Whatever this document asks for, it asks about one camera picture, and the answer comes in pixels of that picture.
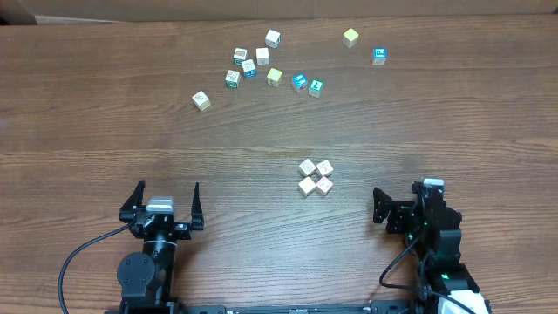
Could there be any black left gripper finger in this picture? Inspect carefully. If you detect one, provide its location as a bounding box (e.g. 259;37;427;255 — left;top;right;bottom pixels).
119;180;146;221
191;183;204;230

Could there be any red sided wood block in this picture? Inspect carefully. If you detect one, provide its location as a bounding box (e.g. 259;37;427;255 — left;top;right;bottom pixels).
316;176;333;196

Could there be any white wood block letter T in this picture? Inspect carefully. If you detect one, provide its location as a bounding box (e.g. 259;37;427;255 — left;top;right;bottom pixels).
316;160;333;177

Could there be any wood block letter E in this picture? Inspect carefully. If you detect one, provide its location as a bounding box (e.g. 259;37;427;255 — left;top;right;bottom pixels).
298;159;316;177

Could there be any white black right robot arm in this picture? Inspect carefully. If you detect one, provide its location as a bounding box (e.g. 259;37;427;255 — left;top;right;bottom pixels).
373;181;492;313

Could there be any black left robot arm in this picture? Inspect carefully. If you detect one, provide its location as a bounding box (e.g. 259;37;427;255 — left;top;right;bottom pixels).
117;180;204;313

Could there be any plain wood block yellow side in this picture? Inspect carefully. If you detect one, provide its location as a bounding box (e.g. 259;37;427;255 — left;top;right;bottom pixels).
192;91;211;111

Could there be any green top wood block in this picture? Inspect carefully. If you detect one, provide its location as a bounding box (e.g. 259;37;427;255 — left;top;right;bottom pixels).
308;79;324;98

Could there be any wood block green R side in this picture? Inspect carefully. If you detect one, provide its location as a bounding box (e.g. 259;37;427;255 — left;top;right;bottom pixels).
225;70;241;88

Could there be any blue top wood block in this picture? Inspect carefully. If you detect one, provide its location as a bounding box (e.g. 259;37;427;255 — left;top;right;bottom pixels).
291;73;308;92

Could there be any blue top block far right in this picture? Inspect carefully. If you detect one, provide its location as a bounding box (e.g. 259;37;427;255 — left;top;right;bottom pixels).
371;48;387;65

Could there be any wood block blue side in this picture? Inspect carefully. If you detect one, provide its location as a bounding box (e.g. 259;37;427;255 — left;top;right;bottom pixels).
241;59;257;79

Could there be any plain white wood block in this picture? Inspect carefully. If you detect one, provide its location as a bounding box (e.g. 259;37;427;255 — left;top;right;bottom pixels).
255;48;269;65

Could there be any white wood block far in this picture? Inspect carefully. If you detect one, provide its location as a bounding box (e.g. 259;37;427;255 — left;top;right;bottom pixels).
265;30;282;49

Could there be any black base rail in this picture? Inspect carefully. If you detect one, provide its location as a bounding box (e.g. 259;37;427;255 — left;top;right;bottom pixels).
105;300;492;314

